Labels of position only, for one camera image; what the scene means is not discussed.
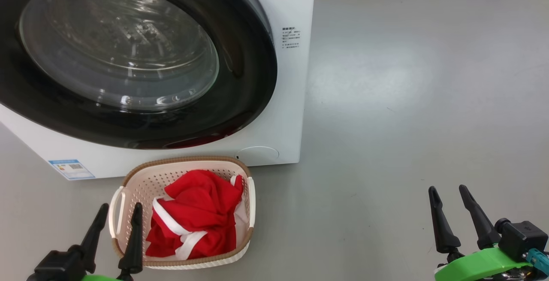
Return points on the cream perforated laundry basket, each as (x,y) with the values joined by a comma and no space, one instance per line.
(141,178)

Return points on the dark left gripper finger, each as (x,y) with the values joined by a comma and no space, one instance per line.
(96,234)
(134,238)

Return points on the dark round glass washer door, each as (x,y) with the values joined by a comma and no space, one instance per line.
(248,79)

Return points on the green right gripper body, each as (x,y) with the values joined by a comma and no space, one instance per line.
(476,268)

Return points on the white front-load washing machine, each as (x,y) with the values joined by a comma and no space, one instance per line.
(287,101)

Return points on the red garment with white trim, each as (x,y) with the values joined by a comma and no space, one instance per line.
(201,203)

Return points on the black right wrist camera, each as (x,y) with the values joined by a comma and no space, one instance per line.
(521,238)

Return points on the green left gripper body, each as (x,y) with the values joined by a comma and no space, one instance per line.
(101,278)

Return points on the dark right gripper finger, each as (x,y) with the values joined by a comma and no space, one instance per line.
(441,225)
(478,221)

